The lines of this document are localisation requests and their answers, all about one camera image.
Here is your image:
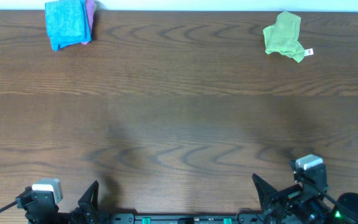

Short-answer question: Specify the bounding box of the olive green crumpled cloth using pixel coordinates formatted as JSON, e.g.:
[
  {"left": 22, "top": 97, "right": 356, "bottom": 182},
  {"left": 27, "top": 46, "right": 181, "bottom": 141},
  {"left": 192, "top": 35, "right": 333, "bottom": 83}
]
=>
[{"left": 263, "top": 11, "right": 314, "bottom": 63}]

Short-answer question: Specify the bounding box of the blue microfiber cloth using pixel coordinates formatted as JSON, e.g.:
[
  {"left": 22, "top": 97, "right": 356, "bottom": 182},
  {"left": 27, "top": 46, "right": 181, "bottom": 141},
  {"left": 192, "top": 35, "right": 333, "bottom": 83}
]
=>
[{"left": 45, "top": 0, "right": 86, "bottom": 51}]

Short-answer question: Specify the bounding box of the purple folded cloth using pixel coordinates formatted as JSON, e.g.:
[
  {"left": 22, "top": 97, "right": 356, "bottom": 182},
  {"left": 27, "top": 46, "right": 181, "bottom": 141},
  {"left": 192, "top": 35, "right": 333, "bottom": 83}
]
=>
[{"left": 81, "top": 0, "right": 96, "bottom": 45}]

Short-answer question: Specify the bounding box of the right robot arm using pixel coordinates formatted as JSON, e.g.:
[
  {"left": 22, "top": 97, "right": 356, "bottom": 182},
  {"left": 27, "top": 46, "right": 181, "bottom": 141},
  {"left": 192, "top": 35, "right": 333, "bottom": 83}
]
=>
[{"left": 252, "top": 164, "right": 358, "bottom": 224}]

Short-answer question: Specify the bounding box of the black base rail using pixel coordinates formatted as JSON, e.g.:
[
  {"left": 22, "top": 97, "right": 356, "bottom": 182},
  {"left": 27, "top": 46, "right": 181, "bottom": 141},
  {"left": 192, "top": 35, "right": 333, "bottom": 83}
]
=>
[{"left": 101, "top": 212, "right": 267, "bottom": 224}]

